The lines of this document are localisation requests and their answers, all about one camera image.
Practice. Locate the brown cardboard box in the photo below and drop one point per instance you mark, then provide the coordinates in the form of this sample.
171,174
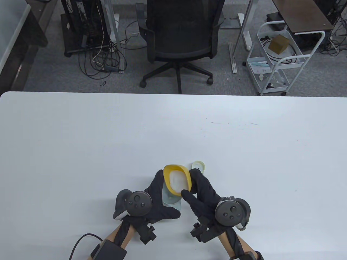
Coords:
279,43

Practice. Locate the black tracking controller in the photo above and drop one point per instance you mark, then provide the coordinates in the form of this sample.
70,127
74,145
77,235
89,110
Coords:
230,212
138,203

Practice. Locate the black equipment rack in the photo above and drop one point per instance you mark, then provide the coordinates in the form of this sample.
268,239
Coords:
86,27

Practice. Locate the person's right hand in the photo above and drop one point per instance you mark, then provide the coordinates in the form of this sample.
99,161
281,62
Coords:
203,195

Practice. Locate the white metal desk frame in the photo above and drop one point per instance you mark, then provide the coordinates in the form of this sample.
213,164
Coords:
243,29
115,29

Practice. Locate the grey plastic funnel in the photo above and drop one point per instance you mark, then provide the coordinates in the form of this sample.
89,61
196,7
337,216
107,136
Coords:
169,199

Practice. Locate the dark wooden cabinet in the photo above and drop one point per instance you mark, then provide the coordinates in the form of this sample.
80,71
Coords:
35,29

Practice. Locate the person's left forearm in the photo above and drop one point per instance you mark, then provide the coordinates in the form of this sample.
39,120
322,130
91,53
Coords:
111,235

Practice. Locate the pale partition panel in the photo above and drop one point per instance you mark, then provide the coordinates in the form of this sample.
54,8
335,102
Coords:
10,27

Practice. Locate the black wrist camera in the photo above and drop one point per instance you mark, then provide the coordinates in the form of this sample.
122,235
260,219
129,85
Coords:
147,234
203,234

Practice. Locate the pale yellow press dispenser lid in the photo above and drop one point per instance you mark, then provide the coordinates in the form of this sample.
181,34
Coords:
198,165

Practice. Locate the black mesh office chair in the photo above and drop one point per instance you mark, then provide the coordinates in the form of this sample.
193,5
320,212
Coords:
179,32

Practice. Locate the person's right forearm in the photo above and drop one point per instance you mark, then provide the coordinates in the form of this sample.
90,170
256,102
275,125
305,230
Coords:
225,241

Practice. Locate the dark wooden side table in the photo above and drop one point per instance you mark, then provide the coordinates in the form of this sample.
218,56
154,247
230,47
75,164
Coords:
303,13

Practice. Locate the yellow plastic bowl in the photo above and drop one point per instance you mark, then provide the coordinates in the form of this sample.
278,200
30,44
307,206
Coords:
166,173

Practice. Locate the white rolling cart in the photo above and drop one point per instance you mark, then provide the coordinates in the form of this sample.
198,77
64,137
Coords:
257,81

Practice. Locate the black flat device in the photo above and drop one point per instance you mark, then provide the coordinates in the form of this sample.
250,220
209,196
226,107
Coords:
275,16

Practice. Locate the white packet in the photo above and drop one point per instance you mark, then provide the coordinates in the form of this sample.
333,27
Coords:
260,70

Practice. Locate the person's left hand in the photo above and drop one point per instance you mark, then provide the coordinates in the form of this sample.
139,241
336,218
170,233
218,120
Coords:
158,205

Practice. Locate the aluminium rails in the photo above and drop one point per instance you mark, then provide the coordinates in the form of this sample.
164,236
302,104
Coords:
231,54

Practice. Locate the grey metal base plate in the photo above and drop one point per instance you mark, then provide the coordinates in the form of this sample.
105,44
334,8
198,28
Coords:
230,23

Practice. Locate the white desk foot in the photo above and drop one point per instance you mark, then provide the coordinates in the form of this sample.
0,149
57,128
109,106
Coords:
247,38

